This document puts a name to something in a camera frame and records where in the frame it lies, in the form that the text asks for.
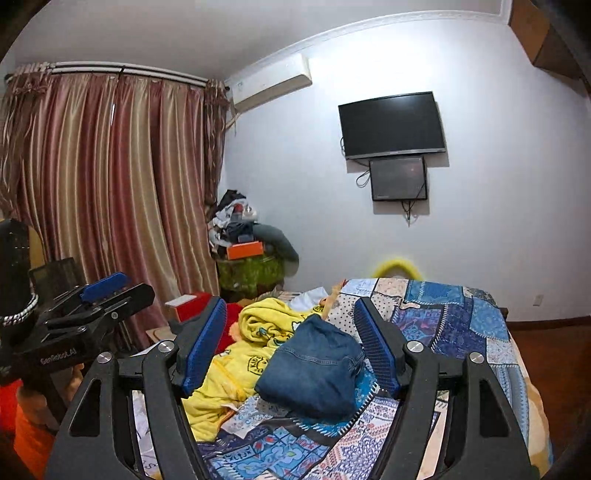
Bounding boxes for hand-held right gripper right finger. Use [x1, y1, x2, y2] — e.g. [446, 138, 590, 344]
[355, 296, 539, 480]

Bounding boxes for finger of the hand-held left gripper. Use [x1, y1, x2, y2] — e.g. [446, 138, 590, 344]
[44, 272, 130, 319]
[46, 284, 155, 330]

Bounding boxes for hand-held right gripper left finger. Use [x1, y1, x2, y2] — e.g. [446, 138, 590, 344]
[44, 295, 228, 480]

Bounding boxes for blue denim jeans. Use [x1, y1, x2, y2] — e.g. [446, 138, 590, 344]
[255, 314, 365, 421]

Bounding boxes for pile of mixed clothes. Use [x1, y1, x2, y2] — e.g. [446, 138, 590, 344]
[207, 188, 259, 259]

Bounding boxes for red plush cloth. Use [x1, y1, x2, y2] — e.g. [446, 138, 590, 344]
[216, 302, 243, 356]

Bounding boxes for red box with white top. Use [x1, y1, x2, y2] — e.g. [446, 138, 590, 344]
[165, 292, 214, 324]

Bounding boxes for yellow printed garment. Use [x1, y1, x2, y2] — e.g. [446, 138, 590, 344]
[182, 298, 324, 441]

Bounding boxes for wooden nightstand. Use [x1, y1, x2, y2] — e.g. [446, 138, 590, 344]
[145, 323, 178, 352]

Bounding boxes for black mesh basket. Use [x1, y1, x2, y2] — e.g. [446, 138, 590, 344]
[29, 257, 87, 296]

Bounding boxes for yellow round object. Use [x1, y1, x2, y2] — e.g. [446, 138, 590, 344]
[372, 258, 421, 280]

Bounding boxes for orange cloth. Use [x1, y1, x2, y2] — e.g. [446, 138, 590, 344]
[13, 383, 63, 478]

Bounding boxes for blue patchwork bedspread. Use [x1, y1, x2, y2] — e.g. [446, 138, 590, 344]
[131, 277, 532, 480]

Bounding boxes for orange box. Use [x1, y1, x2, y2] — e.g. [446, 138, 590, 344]
[226, 240, 265, 260]

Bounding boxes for striped brown curtain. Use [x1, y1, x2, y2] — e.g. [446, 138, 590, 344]
[0, 69, 232, 337]

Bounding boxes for peach bed sheet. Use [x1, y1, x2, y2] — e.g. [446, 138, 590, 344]
[524, 364, 555, 476]

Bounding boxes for curtain rod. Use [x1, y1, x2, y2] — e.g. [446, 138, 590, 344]
[4, 62, 208, 86]

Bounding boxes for white air conditioner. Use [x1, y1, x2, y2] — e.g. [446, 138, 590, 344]
[225, 53, 312, 114]

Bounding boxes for wooden wardrobe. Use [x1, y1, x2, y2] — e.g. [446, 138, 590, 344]
[508, 0, 591, 100]

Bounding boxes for small black wall monitor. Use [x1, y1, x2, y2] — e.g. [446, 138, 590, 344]
[368, 156, 428, 202]

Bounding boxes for large black wall television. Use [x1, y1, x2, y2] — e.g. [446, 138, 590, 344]
[338, 91, 448, 161]

